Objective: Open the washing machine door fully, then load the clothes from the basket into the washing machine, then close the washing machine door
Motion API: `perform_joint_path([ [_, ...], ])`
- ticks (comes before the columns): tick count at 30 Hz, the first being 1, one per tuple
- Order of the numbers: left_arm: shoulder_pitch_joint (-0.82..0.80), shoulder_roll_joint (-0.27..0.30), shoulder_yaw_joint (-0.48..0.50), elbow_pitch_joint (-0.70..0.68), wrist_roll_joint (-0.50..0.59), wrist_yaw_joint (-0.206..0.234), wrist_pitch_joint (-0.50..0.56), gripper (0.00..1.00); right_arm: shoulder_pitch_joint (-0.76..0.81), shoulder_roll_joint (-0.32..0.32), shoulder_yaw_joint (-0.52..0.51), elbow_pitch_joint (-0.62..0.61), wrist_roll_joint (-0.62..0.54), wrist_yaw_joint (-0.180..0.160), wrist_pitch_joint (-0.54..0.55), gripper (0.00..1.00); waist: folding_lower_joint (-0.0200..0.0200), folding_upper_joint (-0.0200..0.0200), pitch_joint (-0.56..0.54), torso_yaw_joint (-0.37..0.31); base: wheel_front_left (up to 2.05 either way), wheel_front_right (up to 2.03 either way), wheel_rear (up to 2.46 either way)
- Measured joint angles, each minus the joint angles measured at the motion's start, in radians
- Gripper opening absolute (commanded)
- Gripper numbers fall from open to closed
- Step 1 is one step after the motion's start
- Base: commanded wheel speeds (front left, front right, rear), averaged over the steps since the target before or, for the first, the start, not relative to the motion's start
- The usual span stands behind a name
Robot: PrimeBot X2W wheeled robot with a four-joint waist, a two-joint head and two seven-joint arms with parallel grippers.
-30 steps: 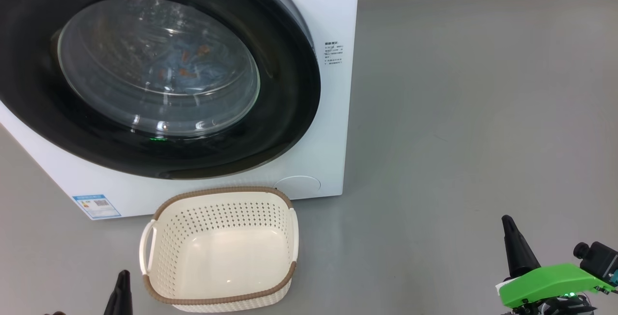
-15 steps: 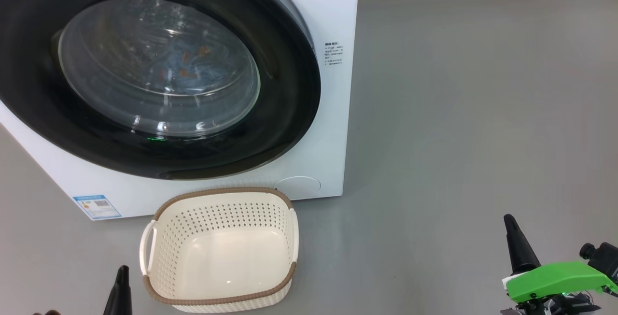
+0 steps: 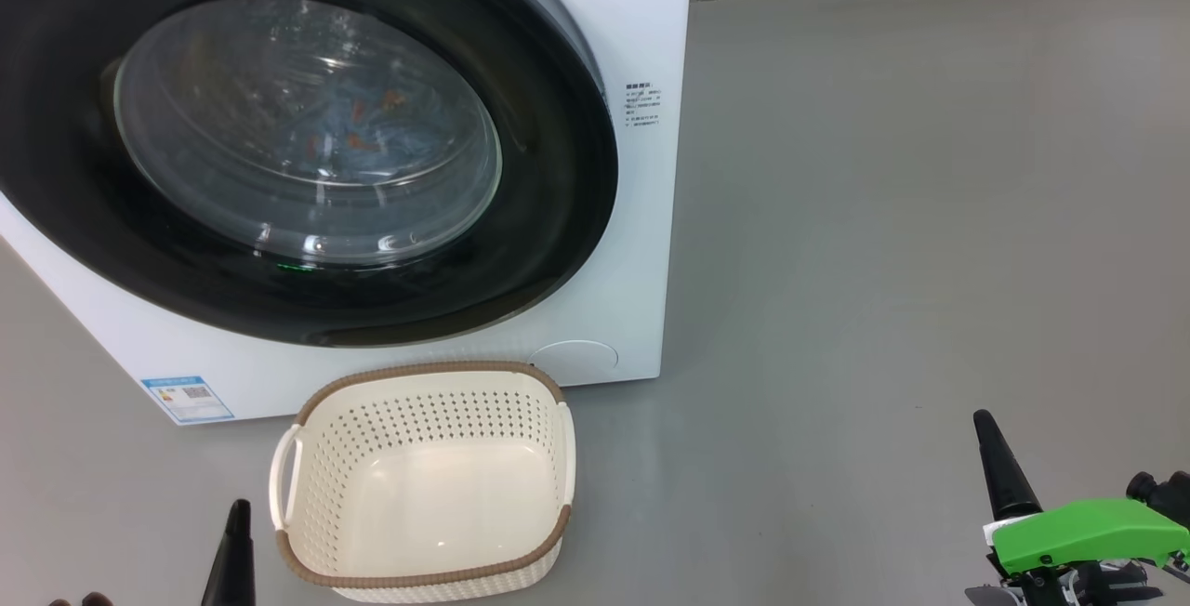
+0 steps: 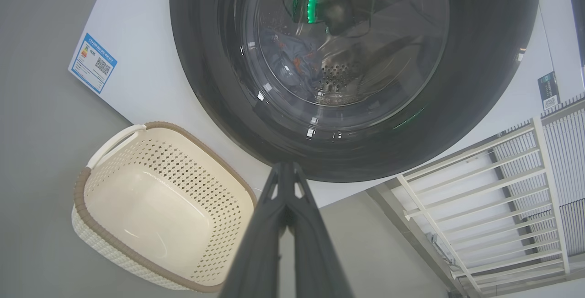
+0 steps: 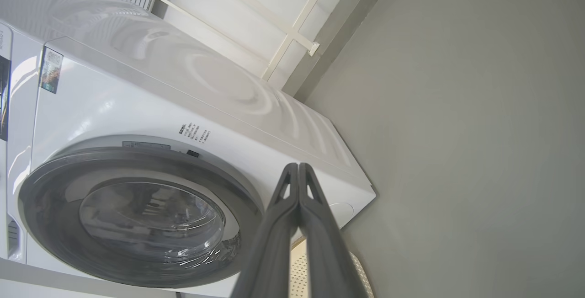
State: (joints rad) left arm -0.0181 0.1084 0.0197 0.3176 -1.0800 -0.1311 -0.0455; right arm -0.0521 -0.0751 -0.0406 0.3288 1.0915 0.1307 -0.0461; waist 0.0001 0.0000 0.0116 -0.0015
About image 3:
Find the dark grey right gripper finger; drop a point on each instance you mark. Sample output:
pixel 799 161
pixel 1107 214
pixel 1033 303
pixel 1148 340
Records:
pixel 1009 485

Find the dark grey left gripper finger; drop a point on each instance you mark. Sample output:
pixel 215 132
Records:
pixel 232 569

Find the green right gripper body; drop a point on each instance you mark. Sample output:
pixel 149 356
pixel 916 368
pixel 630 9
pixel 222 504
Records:
pixel 1078 536

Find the black round washer door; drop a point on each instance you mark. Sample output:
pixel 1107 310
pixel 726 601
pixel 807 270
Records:
pixel 74 216

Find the blue cartoon print garment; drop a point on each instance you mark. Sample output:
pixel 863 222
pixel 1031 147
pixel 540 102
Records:
pixel 358 127

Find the cream perforated laundry basket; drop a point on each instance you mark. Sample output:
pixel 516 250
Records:
pixel 428 494

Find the white front-load washing machine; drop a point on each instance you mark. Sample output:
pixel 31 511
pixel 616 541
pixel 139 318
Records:
pixel 651 216

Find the blue energy label sticker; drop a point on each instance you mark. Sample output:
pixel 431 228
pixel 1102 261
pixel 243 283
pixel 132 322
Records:
pixel 188 400

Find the round white filter cover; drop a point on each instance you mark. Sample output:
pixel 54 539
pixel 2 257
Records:
pixel 576 362

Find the small printed text label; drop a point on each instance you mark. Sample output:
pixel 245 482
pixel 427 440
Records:
pixel 643 104

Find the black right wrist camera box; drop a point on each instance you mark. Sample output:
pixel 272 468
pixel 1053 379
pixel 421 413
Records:
pixel 1167 494

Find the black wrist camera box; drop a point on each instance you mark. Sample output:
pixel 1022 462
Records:
pixel 84 599
pixel 1167 494

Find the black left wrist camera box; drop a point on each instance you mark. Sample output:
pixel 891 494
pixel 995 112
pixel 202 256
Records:
pixel 84 599

